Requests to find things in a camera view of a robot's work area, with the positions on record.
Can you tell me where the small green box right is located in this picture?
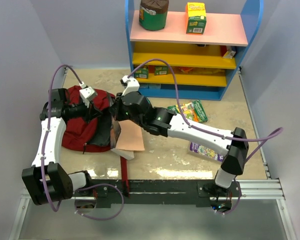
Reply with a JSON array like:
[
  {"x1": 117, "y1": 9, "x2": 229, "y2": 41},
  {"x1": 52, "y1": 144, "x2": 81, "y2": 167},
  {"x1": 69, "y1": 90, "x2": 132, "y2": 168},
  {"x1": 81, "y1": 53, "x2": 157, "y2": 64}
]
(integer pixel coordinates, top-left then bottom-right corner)
[{"x1": 154, "y1": 65, "x2": 169, "y2": 76}]

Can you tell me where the orange green box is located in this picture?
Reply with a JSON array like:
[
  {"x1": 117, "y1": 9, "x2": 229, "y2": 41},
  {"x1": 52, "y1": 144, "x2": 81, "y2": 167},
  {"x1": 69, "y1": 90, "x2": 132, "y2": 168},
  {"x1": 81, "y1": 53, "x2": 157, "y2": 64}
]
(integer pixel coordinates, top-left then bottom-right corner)
[{"x1": 185, "y1": 2, "x2": 207, "y2": 35}]

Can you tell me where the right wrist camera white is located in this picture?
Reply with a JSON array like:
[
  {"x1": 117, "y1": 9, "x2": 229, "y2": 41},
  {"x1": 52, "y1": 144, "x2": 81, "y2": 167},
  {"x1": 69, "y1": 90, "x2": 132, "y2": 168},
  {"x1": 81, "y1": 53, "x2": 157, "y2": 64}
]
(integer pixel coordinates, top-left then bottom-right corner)
[{"x1": 120, "y1": 75, "x2": 140, "y2": 96}]

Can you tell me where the dark tale of two cities book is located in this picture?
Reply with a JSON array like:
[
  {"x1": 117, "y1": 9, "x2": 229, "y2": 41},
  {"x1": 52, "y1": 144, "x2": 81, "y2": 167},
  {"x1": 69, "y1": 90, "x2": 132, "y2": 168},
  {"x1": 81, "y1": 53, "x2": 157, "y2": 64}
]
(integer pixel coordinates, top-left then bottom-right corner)
[{"x1": 110, "y1": 118, "x2": 145, "y2": 161}]

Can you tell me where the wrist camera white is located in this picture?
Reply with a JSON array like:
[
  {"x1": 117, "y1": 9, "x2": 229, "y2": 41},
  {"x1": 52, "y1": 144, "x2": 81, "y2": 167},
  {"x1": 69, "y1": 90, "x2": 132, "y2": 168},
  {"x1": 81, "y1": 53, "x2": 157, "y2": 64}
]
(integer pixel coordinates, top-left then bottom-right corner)
[
  {"x1": 79, "y1": 81, "x2": 98, "y2": 106},
  {"x1": 120, "y1": 75, "x2": 140, "y2": 96}
]

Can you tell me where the red backpack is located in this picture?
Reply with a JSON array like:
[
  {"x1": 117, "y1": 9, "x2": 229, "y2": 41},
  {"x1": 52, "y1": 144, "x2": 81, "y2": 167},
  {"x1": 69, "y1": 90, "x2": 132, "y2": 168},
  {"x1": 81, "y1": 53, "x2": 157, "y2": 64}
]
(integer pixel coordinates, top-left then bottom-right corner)
[{"x1": 61, "y1": 85, "x2": 131, "y2": 198}]

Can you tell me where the green brown canister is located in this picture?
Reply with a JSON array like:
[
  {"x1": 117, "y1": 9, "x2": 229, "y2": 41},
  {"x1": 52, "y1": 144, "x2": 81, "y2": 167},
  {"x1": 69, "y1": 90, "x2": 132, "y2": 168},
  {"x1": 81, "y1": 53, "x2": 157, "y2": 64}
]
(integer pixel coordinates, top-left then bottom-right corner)
[{"x1": 139, "y1": 0, "x2": 169, "y2": 31}]

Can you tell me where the blue colourful shelf unit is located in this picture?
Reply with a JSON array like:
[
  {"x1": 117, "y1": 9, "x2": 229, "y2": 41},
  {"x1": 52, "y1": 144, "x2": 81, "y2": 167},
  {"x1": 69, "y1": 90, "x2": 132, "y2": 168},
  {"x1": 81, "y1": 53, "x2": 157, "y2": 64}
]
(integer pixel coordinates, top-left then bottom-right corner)
[{"x1": 124, "y1": 0, "x2": 264, "y2": 101}]

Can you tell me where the green treehouse book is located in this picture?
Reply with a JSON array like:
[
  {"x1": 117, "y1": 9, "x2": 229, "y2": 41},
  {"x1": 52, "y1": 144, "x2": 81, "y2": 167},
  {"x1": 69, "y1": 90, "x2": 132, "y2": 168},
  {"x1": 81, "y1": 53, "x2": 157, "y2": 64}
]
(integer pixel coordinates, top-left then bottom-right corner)
[{"x1": 180, "y1": 100, "x2": 208, "y2": 123}]

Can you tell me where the small green box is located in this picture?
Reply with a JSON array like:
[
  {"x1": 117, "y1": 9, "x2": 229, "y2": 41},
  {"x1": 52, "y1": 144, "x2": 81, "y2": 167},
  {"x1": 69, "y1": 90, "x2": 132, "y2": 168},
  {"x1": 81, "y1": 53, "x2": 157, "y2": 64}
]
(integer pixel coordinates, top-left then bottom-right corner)
[
  {"x1": 134, "y1": 66, "x2": 149, "y2": 79},
  {"x1": 154, "y1": 65, "x2": 169, "y2": 76}
]

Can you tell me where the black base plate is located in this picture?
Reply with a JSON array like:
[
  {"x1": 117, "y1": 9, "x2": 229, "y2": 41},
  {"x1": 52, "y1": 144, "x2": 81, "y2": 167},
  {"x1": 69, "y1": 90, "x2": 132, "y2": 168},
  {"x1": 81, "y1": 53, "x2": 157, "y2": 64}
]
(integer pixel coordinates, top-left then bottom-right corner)
[{"x1": 72, "y1": 179, "x2": 242, "y2": 210}]

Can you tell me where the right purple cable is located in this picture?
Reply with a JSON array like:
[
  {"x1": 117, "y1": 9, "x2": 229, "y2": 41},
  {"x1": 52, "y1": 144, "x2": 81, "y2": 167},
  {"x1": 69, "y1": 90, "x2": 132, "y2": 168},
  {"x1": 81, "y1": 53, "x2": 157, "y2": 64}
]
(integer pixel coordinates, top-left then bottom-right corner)
[{"x1": 127, "y1": 58, "x2": 284, "y2": 216}]

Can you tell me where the orange snack packet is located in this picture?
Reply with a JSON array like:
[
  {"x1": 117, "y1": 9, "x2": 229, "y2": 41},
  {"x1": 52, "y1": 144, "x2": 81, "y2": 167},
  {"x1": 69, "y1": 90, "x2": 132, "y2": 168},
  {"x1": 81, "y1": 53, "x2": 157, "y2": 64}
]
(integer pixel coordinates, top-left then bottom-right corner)
[{"x1": 177, "y1": 66, "x2": 194, "y2": 74}]

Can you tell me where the red white small box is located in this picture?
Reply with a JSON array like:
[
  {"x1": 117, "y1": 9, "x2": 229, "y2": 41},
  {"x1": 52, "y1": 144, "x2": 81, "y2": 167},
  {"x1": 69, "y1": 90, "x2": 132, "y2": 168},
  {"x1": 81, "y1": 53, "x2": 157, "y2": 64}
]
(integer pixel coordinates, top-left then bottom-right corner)
[{"x1": 222, "y1": 49, "x2": 237, "y2": 59}]

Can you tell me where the small green box left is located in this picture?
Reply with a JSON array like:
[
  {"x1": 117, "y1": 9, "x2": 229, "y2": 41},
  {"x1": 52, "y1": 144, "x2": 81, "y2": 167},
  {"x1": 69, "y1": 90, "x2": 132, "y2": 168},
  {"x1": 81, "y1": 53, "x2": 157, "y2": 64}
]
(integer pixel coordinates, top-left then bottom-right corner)
[{"x1": 134, "y1": 66, "x2": 149, "y2": 79}]

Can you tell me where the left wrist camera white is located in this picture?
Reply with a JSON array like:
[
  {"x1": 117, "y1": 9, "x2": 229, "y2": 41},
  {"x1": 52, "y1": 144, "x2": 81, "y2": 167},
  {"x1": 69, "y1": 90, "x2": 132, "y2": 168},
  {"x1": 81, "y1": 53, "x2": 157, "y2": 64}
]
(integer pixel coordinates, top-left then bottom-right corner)
[{"x1": 79, "y1": 81, "x2": 98, "y2": 106}]

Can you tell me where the purple treehouse book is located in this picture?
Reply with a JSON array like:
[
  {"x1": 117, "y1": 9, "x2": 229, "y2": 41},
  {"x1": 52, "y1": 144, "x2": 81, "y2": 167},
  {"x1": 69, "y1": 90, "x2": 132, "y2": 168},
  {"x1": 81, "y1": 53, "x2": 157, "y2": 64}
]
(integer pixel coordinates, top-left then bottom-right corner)
[{"x1": 188, "y1": 142, "x2": 224, "y2": 163}]

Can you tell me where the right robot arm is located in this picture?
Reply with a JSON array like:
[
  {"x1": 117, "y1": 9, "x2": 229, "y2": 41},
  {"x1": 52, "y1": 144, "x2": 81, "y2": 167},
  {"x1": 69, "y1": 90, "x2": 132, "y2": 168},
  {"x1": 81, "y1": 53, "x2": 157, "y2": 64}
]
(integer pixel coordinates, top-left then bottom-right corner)
[{"x1": 109, "y1": 91, "x2": 249, "y2": 197}]

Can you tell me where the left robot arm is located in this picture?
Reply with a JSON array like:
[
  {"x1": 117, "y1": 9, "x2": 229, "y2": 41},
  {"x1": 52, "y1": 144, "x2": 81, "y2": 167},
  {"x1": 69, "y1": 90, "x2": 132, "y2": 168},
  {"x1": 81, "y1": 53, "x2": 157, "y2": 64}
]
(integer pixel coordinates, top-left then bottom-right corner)
[{"x1": 21, "y1": 86, "x2": 102, "y2": 206}]

